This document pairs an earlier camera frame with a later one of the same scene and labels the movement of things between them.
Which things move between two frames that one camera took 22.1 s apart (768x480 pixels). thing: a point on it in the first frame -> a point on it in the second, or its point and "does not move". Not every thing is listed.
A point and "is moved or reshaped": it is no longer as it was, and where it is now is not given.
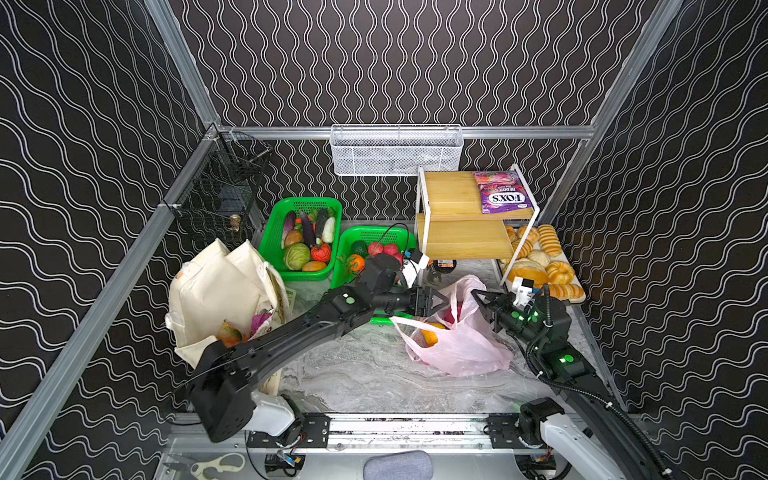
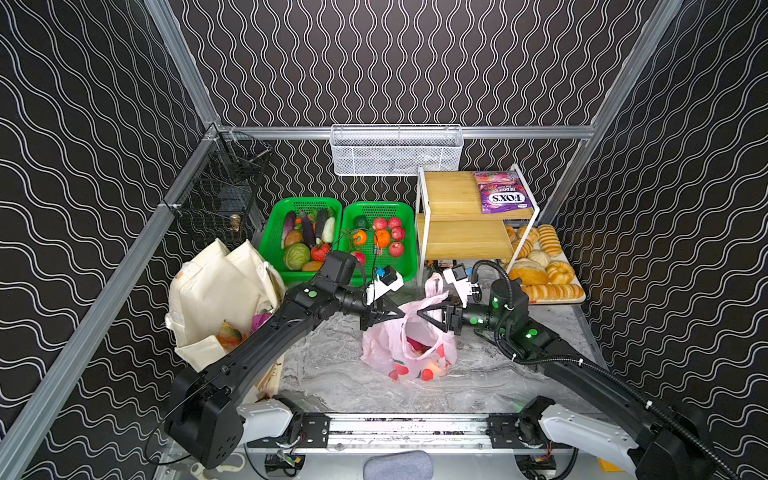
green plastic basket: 356,244 is moved or reshaped
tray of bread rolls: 541,261 does not move
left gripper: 419,301 -> 370,306
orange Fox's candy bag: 228,335 does not move
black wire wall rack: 217,194 does not move
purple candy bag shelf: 257,320 does not move
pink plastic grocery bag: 459,339 is moved or reshaped
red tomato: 321,252 does not move
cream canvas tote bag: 218,286 does not move
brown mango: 310,266 does not move
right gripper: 495,309 -> 453,315
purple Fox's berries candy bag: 501,191 does not move
